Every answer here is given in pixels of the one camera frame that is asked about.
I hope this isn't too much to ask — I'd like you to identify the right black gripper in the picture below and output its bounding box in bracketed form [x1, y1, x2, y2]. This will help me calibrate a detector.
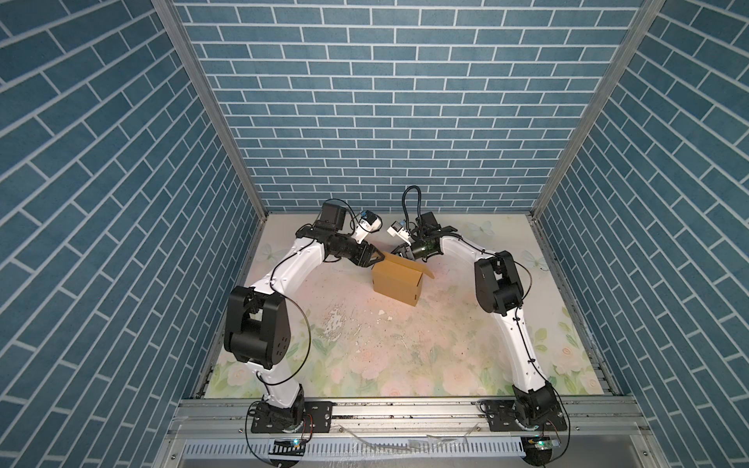
[383, 242, 434, 271]

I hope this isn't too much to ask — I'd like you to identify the brown cardboard box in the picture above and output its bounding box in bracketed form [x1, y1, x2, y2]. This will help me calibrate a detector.
[372, 253, 435, 306]

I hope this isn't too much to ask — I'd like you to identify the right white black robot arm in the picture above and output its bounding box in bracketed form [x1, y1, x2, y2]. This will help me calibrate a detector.
[387, 212, 562, 430]

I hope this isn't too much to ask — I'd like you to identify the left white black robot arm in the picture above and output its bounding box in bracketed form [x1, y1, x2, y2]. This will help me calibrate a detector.
[224, 200, 384, 418]

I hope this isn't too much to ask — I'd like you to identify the left green circuit board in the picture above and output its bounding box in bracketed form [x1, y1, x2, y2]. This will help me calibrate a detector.
[268, 439, 306, 458]

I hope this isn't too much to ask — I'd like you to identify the green circuit board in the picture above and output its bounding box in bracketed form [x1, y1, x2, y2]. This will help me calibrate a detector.
[268, 439, 306, 458]
[522, 437, 559, 456]

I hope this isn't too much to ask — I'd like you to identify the right green circuit board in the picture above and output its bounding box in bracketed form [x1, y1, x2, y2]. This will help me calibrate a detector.
[522, 437, 559, 456]

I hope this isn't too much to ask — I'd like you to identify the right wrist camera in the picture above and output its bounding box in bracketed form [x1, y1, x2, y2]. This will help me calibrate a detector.
[387, 220, 413, 246]

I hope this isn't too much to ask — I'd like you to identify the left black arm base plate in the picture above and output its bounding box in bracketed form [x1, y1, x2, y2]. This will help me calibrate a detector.
[250, 401, 334, 434]

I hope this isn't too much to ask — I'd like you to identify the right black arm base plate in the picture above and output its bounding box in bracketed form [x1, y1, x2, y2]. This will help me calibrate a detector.
[476, 399, 568, 432]

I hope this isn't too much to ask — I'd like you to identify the white slotted cable duct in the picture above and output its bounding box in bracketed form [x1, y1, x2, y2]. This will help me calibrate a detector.
[181, 437, 526, 461]

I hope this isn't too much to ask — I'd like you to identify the aluminium mounting rail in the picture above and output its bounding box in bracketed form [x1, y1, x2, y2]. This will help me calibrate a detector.
[167, 395, 650, 439]

